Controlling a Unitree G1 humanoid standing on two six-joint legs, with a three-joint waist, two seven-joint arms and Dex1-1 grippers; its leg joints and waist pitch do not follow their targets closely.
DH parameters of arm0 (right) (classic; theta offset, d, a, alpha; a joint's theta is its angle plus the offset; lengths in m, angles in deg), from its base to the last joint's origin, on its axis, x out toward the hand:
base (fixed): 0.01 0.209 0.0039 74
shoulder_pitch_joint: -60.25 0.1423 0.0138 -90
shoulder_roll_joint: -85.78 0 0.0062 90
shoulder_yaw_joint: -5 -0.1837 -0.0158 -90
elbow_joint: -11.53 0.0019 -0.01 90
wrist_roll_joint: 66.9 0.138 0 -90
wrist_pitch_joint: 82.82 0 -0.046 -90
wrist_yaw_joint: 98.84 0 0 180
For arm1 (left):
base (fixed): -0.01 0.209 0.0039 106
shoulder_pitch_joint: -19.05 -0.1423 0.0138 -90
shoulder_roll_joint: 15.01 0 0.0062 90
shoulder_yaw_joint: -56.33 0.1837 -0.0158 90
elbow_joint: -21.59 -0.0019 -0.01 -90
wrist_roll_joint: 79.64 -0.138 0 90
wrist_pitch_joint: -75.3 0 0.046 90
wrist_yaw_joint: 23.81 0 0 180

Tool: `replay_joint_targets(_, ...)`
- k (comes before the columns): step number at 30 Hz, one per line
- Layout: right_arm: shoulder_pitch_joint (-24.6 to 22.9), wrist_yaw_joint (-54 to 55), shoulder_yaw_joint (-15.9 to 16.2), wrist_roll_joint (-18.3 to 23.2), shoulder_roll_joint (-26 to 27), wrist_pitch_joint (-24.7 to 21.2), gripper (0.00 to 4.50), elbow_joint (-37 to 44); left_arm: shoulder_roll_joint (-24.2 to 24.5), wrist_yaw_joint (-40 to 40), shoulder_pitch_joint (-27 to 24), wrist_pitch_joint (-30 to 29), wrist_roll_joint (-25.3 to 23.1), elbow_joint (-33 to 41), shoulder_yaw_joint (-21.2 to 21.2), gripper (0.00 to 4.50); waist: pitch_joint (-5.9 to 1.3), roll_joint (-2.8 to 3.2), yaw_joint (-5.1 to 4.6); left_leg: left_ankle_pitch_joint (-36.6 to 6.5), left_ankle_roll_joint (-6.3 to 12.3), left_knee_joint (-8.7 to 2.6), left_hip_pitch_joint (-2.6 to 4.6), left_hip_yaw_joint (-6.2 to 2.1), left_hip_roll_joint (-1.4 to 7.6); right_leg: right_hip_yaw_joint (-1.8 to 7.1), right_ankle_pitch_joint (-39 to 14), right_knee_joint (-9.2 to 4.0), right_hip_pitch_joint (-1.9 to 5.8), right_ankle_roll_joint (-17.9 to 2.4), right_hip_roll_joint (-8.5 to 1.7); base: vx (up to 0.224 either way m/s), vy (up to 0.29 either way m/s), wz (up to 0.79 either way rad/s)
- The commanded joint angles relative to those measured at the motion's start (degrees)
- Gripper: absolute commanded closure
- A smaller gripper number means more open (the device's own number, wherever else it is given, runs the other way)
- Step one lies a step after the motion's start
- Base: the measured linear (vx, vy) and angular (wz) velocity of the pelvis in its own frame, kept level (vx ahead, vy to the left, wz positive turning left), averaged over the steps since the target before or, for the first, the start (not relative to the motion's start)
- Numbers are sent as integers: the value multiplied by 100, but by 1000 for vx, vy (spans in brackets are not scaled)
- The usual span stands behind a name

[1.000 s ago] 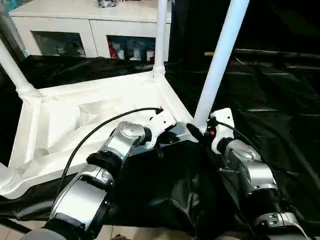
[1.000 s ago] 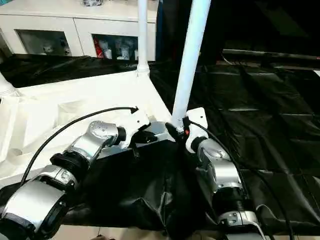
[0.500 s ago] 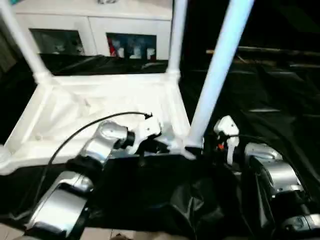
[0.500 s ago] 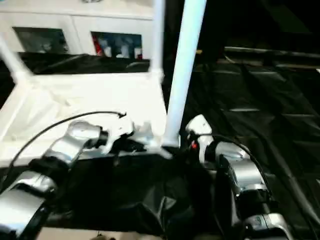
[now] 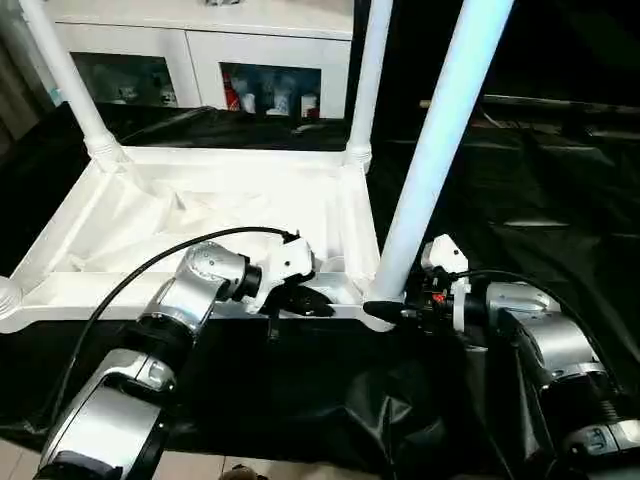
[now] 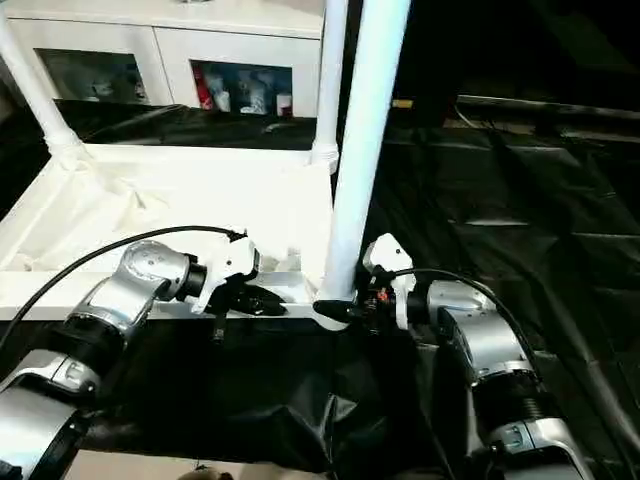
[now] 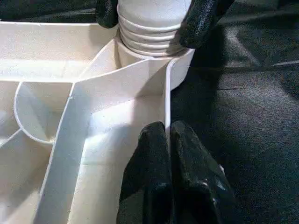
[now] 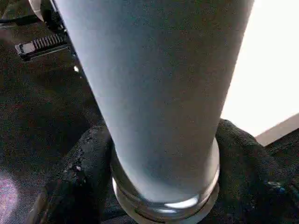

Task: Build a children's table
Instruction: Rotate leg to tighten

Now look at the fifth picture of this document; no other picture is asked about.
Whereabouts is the white plastic table leg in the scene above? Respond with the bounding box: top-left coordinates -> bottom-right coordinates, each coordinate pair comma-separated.
18,0 -> 126,174
347,0 -> 392,174
0,277 -> 24,321
367,0 -> 516,306

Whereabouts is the grey curtain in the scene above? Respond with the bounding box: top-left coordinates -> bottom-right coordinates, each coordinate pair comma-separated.
0,0 -> 61,146

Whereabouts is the white plastic table top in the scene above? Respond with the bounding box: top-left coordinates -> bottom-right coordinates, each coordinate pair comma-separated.
0,146 -> 401,336

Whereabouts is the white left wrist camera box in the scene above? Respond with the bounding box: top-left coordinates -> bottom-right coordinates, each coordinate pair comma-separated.
244,233 -> 315,316

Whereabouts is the white glass-door cabinet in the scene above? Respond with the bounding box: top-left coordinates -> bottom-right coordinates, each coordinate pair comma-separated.
49,0 -> 359,120

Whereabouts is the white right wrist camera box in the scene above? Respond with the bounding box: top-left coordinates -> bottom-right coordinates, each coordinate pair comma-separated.
419,233 -> 474,331

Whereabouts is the black backdrop cloth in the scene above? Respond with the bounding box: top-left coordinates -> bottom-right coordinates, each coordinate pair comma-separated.
349,0 -> 640,111

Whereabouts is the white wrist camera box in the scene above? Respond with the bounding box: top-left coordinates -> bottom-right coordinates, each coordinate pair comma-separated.
244,233 -> 315,316
419,233 -> 474,331

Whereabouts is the black plastic sheet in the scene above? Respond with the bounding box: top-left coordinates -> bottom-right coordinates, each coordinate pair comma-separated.
0,99 -> 640,474

